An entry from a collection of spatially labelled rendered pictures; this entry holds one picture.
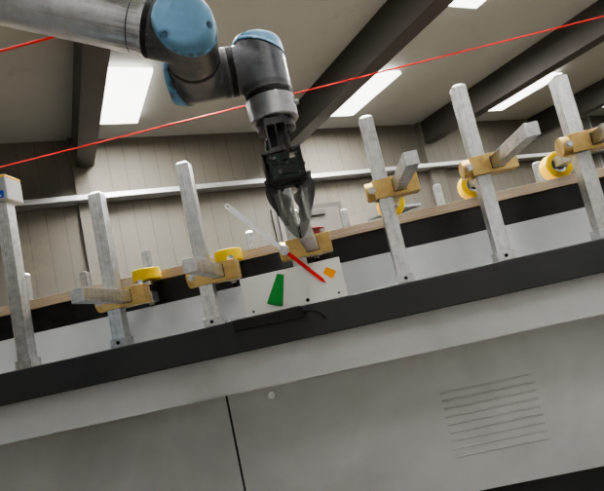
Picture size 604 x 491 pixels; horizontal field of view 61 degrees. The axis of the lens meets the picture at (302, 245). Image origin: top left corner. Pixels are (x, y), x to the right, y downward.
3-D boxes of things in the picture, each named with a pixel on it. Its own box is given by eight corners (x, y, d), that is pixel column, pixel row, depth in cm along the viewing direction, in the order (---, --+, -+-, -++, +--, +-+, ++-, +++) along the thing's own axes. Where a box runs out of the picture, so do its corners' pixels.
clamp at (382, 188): (421, 188, 128) (416, 169, 129) (368, 201, 129) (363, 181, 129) (417, 193, 134) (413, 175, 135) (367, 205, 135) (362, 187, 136)
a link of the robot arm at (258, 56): (229, 56, 99) (280, 48, 101) (242, 116, 98) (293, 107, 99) (226, 28, 90) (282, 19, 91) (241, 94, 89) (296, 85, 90)
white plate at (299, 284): (348, 295, 127) (338, 256, 128) (246, 318, 129) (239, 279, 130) (348, 295, 128) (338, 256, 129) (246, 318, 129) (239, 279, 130)
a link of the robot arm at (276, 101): (249, 115, 98) (299, 103, 98) (255, 139, 98) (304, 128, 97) (242, 96, 90) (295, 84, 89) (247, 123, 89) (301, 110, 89)
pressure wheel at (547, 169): (542, 172, 149) (570, 180, 148) (549, 147, 150) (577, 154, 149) (535, 177, 155) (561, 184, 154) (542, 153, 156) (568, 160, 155)
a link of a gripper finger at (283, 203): (282, 239, 87) (270, 187, 89) (284, 243, 93) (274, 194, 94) (299, 234, 87) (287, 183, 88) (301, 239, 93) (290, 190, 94)
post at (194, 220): (222, 337, 129) (186, 158, 135) (209, 340, 130) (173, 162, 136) (225, 336, 133) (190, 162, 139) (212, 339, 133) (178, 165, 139)
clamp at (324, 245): (332, 249, 129) (328, 230, 129) (281, 261, 130) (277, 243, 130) (333, 251, 134) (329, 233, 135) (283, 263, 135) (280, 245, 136)
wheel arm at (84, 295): (86, 304, 108) (83, 284, 108) (71, 308, 108) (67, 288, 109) (160, 303, 151) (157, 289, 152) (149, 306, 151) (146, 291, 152)
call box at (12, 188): (8, 201, 137) (4, 172, 137) (-17, 207, 137) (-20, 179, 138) (24, 206, 143) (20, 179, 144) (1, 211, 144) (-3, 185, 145)
